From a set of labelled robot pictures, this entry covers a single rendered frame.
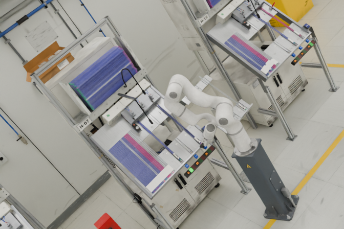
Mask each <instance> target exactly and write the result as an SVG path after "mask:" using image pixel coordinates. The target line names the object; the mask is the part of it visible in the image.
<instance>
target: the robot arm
mask: <svg viewBox="0 0 344 229"><path fill-rule="evenodd" d="M182 92H183V94H184V95H185V96H186V97H187V99H188V100H189V101H190V102H192V103H194V104H196V105H198V106H200V107H204V108H208V107H211V108H214V109H216V117H214V116H213V115H211V114H209V113H201V114H195V113H193V112H192V111H190V110H189V109H188V108H186V107H185V106H183V105H182V104H181V103H179V102H178V101H179V99H180V96H181V93H182ZM164 106H165V108H166V109H168V110H169V111H170V112H172V113H173V114H175V115H176V116H177V117H179V118H180V119H182V120H183V121H185V122H186V123H188V124H189V125H191V126H195V125H196V124H197V123H198V122H199V121H200V120H201V119H206V120H207V121H208V124H206V125H205V128H204V132H203V139H202V141H201V145H200V148H204V146H207V145H208V144H209V143H210V142H211V141H212V140H213V138H214V135H215V132H216V129H217V127H218V126H220V127H222V128H224V129H226V131H227V133H228V134H229V136H230V138H231V139H232V141H233V142H234V144H235V148H234V153H235V155H236V156H239V157H244V156H248V155H250V154H251V153H253V152H254V151H255V150H256V148H257V146H258V142H257V140H256V139H254V138H250V137H249V136H248V134H247V132H246V130H245V129H244V127H243V125H242V123H241V122H240V121H239V120H238V119H234V117H233V103H232V102H231V101H230V100H229V99H227V98H224V97H217V96H211V95H208V94H206V93H204V92H202V91H200V90H198V89H197V88H195V87H194V86H193V85H192V84H191V83H190V81H189V80H188V79H187V78H186V77H184V76H182V75H179V74H176V75H174V76H172V78H171V80H170V82H169V85H168V88H167V91H166V94H165V97H164Z"/></svg>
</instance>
